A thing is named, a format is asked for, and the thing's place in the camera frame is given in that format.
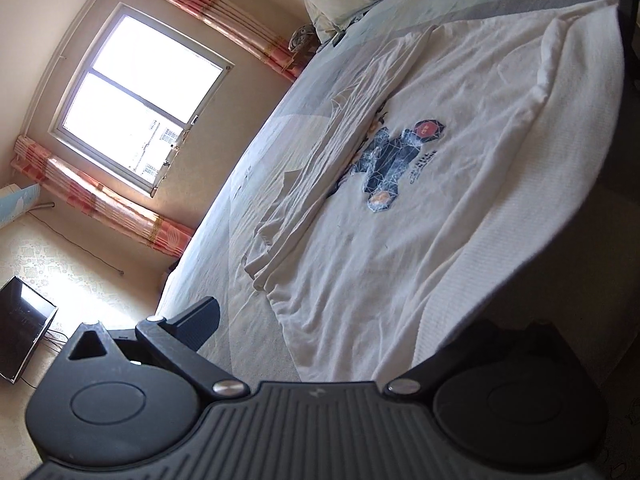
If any orange striped curtain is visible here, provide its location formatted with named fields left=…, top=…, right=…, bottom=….
left=165, top=0, right=303, bottom=82
left=11, top=136, right=194, bottom=258

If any white printed sweatshirt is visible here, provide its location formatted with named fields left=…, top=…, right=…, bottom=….
left=243, top=0, right=624, bottom=382

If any window with white frame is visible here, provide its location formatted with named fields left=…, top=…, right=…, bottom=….
left=50, top=3, right=233, bottom=196

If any left orange striped curtain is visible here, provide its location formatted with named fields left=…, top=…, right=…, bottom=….
left=11, top=136, right=194, bottom=258

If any rear pastel pillow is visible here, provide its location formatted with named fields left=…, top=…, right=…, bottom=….
left=305, top=0, right=349, bottom=46

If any patchwork pastel bed sheet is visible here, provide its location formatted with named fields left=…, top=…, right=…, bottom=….
left=160, top=0, right=617, bottom=384

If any wall mounted black television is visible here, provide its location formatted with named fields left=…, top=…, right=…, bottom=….
left=0, top=276, right=58, bottom=384

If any right orange striped curtain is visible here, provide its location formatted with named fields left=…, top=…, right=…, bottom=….
left=165, top=0, right=303, bottom=82

